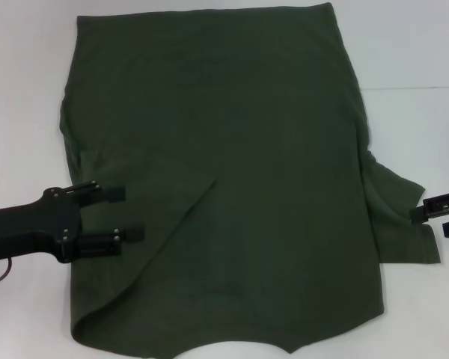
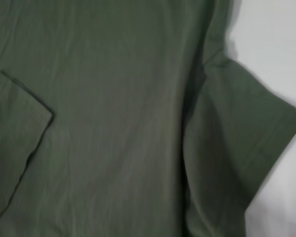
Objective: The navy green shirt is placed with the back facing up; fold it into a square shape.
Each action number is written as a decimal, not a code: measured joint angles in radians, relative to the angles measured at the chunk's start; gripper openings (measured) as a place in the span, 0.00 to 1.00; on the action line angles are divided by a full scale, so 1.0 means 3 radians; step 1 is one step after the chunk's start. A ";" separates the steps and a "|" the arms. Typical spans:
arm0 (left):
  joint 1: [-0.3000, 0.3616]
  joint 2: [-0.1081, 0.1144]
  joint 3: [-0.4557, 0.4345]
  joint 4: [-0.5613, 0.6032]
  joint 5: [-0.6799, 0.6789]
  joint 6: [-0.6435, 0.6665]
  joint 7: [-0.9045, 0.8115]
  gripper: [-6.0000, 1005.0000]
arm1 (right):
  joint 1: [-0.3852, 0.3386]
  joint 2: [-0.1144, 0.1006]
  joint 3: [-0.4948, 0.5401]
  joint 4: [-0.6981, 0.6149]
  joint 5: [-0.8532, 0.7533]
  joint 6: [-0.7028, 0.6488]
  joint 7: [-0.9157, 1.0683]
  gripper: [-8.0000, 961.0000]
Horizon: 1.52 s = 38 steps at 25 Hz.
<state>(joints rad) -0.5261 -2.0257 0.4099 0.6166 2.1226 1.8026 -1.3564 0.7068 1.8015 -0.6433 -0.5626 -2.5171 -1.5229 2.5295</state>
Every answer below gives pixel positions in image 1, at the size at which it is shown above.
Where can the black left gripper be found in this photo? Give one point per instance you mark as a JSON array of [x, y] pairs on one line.
[[30, 228]]

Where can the dark green shirt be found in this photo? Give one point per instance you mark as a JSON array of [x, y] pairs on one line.
[[228, 131]]

